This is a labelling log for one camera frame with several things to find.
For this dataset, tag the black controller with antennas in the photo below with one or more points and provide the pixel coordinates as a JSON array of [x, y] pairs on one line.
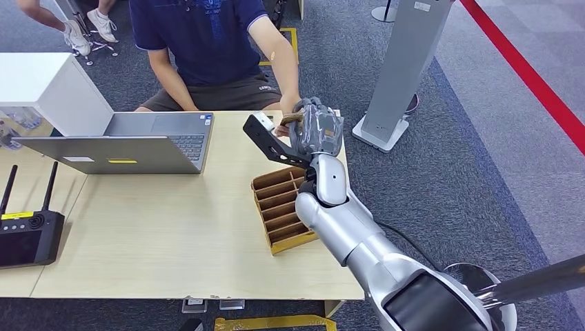
[[27, 240]]

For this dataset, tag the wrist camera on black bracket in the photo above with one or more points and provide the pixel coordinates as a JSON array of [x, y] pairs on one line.
[[269, 139]]

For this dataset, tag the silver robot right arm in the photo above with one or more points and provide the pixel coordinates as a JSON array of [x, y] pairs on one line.
[[356, 237]]

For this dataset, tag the yellow floor tape square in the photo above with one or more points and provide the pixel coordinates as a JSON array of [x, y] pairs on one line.
[[294, 45]]

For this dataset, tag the person's left forearm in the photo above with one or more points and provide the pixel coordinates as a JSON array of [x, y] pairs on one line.
[[283, 68]]

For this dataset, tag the person's right forearm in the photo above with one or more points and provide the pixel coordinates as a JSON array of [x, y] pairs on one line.
[[176, 84]]

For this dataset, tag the yellow floor tape strip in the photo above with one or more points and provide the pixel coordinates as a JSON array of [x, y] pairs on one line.
[[274, 323]]

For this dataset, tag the red floor tape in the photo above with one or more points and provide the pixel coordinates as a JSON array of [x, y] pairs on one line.
[[530, 75]]

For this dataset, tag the clear table bracket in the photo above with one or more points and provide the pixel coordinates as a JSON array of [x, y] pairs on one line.
[[194, 305], [231, 304]]

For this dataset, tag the black chair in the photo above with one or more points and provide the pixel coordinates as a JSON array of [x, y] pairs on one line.
[[278, 13]]

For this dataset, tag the round stanchion base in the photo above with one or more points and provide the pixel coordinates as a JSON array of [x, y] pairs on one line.
[[384, 13]]

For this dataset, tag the grey laptop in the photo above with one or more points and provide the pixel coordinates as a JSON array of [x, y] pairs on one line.
[[137, 153]]

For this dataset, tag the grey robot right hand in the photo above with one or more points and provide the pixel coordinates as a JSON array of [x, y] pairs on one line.
[[317, 128]]

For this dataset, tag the white cabinet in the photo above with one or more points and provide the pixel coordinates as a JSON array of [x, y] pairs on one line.
[[50, 87]]

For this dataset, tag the brown cardboard card organizer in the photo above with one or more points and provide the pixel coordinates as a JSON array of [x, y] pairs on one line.
[[279, 205]]

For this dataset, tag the white shoe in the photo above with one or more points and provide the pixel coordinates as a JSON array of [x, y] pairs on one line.
[[103, 25], [75, 39]]

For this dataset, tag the person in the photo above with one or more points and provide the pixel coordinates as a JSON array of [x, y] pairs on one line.
[[41, 13], [205, 41]]

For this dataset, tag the grey pillar stand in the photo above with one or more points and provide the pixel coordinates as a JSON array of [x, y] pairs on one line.
[[402, 64]]

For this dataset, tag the person's left hand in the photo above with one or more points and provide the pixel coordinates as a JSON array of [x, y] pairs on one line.
[[282, 131]]

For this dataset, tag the chrome stanchion post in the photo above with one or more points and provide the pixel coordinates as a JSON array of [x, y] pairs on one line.
[[489, 288]]

